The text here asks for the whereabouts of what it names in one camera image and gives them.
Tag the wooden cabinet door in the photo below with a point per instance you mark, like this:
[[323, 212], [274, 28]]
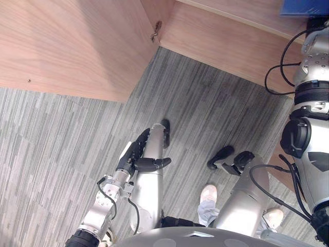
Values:
[[64, 46]]

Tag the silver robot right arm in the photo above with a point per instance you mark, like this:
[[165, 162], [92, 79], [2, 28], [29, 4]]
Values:
[[317, 180]]

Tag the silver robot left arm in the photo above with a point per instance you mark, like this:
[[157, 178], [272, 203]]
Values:
[[102, 203]]

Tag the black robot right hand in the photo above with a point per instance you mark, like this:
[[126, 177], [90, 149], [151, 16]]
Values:
[[316, 23]]

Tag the silver robot leg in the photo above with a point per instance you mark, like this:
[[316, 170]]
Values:
[[154, 144], [246, 200]]

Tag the grey robot torso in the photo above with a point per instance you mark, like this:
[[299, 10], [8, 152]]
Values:
[[180, 239]]

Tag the wooden office cabinet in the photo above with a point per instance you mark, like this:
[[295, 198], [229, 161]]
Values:
[[218, 38]]

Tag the person's leg with pale shoe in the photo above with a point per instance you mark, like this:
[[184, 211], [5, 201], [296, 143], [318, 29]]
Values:
[[273, 217], [208, 200]]

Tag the silver robot left leg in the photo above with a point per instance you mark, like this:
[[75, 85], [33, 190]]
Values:
[[154, 144]]

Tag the silver robot right leg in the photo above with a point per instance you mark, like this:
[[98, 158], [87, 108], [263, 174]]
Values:
[[246, 200]]

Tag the blue folder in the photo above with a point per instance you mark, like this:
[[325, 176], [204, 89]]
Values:
[[303, 7]]

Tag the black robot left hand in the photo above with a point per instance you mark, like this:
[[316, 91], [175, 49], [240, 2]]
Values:
[[133, 157]]

